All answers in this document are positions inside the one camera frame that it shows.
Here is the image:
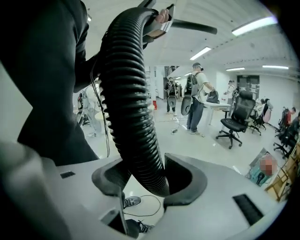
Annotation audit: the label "dark double door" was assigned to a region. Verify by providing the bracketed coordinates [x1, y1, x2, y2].
[236, 75, 260, 99]

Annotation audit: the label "black mesh office chair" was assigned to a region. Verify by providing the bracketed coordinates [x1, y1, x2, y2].
[215, 90, 256, 150]

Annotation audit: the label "black vacuum hose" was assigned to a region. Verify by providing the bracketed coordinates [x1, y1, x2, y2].
[99, 6, 218, 198]

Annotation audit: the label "black bag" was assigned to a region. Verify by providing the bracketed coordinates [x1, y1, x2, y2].
[206, 90, 220, 104]

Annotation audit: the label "white rectangular desk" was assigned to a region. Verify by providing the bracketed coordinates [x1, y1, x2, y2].
[203, 102, 233, 127]

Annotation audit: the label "person's left hand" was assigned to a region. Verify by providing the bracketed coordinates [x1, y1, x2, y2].
[154, 8, 170, 25]

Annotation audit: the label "wooden rack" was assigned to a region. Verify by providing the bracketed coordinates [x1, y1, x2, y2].
[264, 140, 300, 202]

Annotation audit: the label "person's black clothed body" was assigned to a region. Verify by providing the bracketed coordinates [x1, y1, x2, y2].
[0, 0, 104, 166]

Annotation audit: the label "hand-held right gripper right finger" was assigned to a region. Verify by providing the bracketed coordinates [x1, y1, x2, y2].
[140, 152, 289, 240]

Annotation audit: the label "person's black sneaker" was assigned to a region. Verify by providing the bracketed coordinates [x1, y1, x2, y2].
[126, 219, 155, 240]
[123, 196, 142, 210]

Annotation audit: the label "red and teal vacuum cleaner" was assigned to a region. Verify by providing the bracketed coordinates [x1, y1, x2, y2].
[247, 152, 281, 188]

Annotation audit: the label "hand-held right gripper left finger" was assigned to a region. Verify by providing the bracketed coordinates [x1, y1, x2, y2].
[0, 139, 132, 240]

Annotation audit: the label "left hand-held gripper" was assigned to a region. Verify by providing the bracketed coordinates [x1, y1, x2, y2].
[138, 0, 176, 44]

